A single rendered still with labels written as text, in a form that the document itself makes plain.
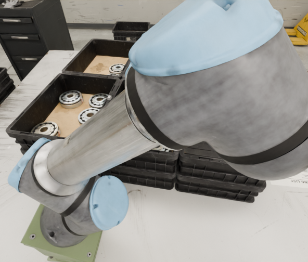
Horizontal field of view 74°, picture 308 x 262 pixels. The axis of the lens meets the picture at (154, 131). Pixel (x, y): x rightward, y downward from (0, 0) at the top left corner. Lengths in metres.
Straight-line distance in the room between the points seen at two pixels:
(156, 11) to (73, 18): 1.50
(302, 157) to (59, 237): 0.56
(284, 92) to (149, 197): 0.69
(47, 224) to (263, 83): 0.59
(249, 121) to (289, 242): 0.73
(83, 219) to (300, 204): 0.77
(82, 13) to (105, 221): 4.11
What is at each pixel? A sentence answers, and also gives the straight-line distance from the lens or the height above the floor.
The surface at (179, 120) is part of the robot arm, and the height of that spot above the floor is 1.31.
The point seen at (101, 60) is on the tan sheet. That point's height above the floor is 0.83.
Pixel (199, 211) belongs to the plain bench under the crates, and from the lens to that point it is 0.81.
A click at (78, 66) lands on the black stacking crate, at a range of 1.23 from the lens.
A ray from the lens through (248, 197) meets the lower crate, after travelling 0.86.
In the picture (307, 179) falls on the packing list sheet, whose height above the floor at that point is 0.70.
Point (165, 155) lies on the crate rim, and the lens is 0.64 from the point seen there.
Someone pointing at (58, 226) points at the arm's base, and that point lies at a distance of 0.62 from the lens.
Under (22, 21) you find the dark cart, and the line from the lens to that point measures 2.39.
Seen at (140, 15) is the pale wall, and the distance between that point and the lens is 4.17.
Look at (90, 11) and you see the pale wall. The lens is 4.34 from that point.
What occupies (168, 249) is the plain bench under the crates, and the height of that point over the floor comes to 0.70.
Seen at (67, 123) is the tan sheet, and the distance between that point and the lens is 0.94.
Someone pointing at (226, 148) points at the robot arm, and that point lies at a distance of 0.21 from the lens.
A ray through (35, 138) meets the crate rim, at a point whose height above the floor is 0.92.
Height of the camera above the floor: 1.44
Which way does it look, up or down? 46 degrees down
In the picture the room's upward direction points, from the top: straight up
